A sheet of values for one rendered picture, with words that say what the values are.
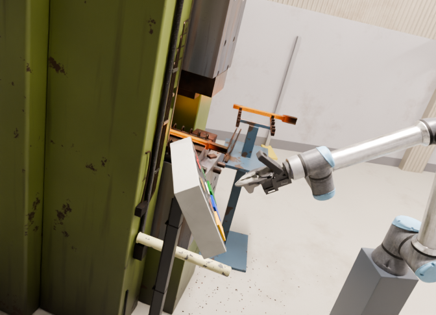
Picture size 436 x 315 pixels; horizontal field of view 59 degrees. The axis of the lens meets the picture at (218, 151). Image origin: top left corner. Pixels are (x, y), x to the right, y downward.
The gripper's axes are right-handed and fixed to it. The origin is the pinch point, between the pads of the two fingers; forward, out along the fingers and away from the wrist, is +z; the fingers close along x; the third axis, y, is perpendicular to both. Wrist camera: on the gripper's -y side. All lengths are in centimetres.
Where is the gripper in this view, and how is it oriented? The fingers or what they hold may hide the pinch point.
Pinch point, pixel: (237, 182)
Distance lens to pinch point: 146.7
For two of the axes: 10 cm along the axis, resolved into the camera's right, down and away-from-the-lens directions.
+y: 2.9, 8.3, 4.8
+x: -1.5, -4.5, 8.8
